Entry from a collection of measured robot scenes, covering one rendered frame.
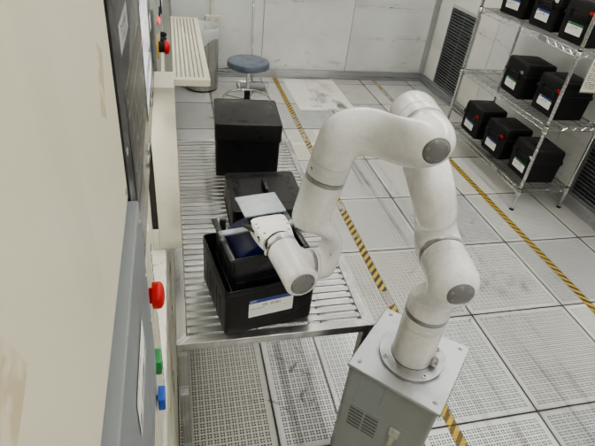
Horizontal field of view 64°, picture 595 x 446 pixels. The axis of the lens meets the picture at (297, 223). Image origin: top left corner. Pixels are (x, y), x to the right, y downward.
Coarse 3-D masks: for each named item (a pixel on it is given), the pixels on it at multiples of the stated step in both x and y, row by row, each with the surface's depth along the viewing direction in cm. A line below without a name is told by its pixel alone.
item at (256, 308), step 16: (208, 240) 152; (208, 256) 145; (208, 272) 150; (208, 288) 154; (224, 288) 131; (256, 288) 133; (272, 288) 136; (224, 304) 134; (240, 304) 135; (256, 304) 137; (272, 304) 140; (288, 304) 143; (304, 304) 146; (224, 320) 137; (240, 320) 139; (256, 320) 141; (272, 320) 144
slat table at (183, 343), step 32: (192, 160) 222; (288, 160) 231; (192, 192) 200; (192, 224) 182; (192, 256) 167; (192, 288) 154; (320, 288) 160; (352, 288) 162; (192, 320) 143; (288, 320) 147; (320, 320) 149; (352, 320) 150; (320, 352) 205
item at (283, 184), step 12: (228, 180) 192; (240, 180) 192; (252, 180) 193; (264, 180) 189; (276, 180) 195; (288, 180) 196; (228, 192) 185; (240, 192) 185; (252, 192) 186; (264, 192) 186; (276, 192) 188; (288, 192) 188; (228, 204) 186; (288, 204) 181; (228, 216) 187; (240, 216) 176
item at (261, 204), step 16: (272, 192) 140; (240, 208) 133; (256, 208) 133; (272, 208) 134; (224, 224) 146; (224, 240) 136; (304, 240) 139; (224, 256) 140; (256, 256) 131; (224, 272) 144; (240, 272) 132; (256, 272) 135; (272, 272) 137; (240, 288) 136
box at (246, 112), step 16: (224, 112) 208; (240, 112) 209; (256, 112) 211; (272, 112) 213; (224, 128) 199; (240, 128) 200; (256, 128) 202; (272, 128) 203; (224, 144) 204; (240, 144) 205; (256, 144) 207; (272, 144) 208; (224, 160) 209; (240, 160) 210; (256, 160) 211; (272, 160) 212
